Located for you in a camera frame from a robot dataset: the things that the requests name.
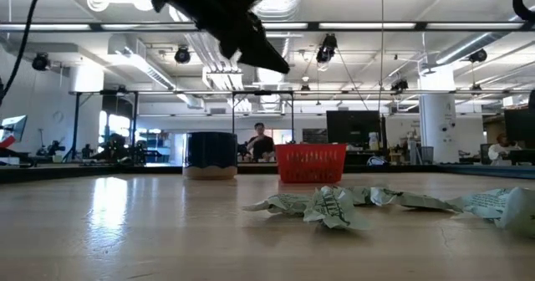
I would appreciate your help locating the red slotted plastic basket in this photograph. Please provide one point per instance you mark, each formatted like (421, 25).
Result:
(311, 161)

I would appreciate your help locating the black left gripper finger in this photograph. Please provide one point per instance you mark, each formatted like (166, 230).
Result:
(263, 51)

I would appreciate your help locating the white round column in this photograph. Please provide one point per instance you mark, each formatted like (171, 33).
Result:
(439, 118)

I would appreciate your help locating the pale green snack packet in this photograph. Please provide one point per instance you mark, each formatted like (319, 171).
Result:
(409, 199)
(280, 203)
(334, 207)
(359, 194)
(480, 203)
(520, 212)

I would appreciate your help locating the blue ceramic cup beige base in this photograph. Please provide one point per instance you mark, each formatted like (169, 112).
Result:
(211, 151)

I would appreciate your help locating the grey waste bin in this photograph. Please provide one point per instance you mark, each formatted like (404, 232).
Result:
(426, 154)

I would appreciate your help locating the black table edge rail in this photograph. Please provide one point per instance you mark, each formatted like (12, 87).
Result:
(104, 171)

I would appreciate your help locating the tilted grey monitor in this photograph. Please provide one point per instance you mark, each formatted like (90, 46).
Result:
(14, 127)

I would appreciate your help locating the black background robot arm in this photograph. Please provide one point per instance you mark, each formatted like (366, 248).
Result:
(54, 148)
(113, 147)

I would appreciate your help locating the dark chalkboard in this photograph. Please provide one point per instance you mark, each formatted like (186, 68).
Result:
(314, 136)

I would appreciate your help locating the black monitor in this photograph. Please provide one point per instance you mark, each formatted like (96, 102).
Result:
(353, 128)
(520, 124)

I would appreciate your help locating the white rounded bag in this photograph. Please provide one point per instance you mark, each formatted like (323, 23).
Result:
(377, 161)

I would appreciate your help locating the white bottle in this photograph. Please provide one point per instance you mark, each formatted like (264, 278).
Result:
(373, 141)

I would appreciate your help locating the red panel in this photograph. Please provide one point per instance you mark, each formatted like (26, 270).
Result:
(6, 142)

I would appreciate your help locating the black hanging spotlight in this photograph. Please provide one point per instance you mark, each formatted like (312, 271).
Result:
(182, 55)
(399, 85)
(477, 55)
(40, 62)
(326, 49)

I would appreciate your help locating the person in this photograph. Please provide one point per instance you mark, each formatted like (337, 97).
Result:
(262, 147)
(499, 150)

